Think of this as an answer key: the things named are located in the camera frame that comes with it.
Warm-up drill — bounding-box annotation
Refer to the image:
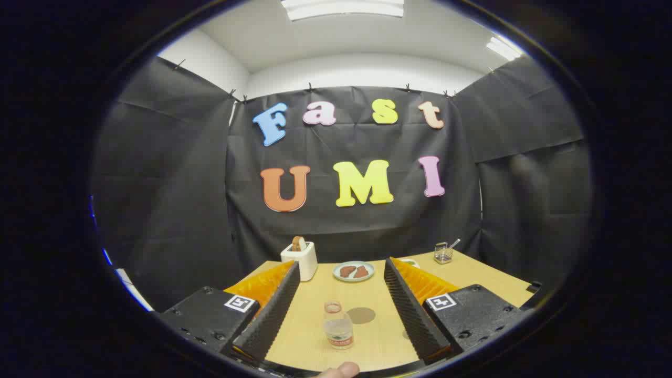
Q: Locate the small ceiling light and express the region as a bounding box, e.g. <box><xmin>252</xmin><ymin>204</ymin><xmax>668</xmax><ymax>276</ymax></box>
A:
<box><xmin>486</xmin><ymin>36</ymin><xmax>523</xmax><ymax>61</ymax></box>

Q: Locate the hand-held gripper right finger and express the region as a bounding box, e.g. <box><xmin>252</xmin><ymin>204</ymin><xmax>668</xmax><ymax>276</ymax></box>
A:
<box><xmin>384</xmin><ymin>257</ymin><xmax>526</xmax><ymax>365</ymax></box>

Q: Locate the white toaster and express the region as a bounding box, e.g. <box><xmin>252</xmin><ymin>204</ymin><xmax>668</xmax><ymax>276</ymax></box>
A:
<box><xmin>280</xmin><ymin>241</ymin><xmax>318</xmax><ymax>282</ymax></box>

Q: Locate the pale green plate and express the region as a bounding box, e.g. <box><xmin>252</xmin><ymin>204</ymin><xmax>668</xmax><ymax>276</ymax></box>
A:
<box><xmin>333</xmin><ymin>261</ymin><xmax>375</xmax><ymax>282</ymax></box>

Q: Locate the long ceiling light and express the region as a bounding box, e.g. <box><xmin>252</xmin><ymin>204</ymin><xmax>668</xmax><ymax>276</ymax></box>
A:
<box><xmin>281</xmin><ymin>0</ymin><xmax>405</xmax><ymax>22</ymax></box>

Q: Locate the wooden table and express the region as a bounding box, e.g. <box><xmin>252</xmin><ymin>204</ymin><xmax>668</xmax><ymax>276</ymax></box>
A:
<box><xmin>226</xmin><ymin>249</ymin><xmax>535</xmax><ymax>372</ymax></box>

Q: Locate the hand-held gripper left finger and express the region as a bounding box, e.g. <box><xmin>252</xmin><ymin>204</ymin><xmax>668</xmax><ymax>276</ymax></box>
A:
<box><xmin>157</xmin><ymin>261</ymin><xmax>301</xmax><ymax>364</ymax></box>

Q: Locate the clear plastic juice bottle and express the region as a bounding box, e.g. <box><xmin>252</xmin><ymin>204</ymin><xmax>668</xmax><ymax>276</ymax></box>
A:
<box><xmin>322</xmin><ymin>301</ymin><xmax>354</xmax><ymax>350</ymax></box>

